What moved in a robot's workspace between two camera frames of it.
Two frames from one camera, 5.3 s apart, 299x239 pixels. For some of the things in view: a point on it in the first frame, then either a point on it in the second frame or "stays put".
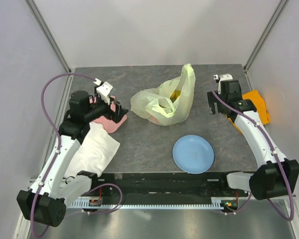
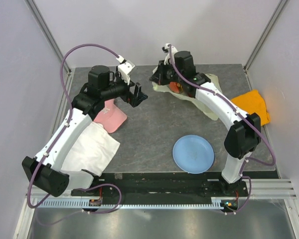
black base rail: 165,185 stays put
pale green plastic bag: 169,103 -> 212,79
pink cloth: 109,125 stays put
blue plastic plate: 193,154 stays put
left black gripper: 113,111 -> 129,94
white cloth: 95,153 stays put
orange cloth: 254,96 stays put
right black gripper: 214,102 -> 160,73
